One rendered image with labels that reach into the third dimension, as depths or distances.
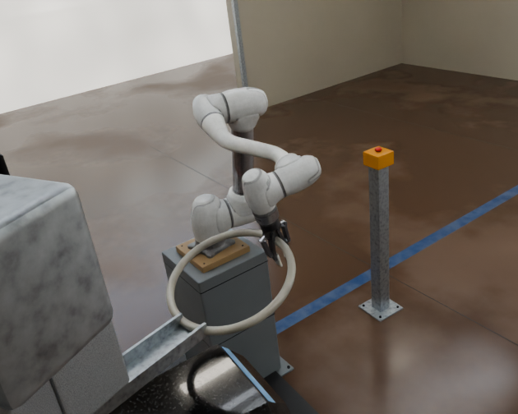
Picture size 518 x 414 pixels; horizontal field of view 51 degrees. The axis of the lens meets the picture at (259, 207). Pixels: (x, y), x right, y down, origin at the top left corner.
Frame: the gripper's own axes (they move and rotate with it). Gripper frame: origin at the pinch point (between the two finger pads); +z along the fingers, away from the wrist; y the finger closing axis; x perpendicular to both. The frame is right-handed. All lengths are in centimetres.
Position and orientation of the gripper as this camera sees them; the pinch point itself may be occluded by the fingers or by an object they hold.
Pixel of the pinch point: (281, 255)
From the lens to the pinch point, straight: 212.1
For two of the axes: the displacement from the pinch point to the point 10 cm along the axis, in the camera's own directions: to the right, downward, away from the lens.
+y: -7.2, 5.9, -3.7
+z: 2.7, 7.3, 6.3
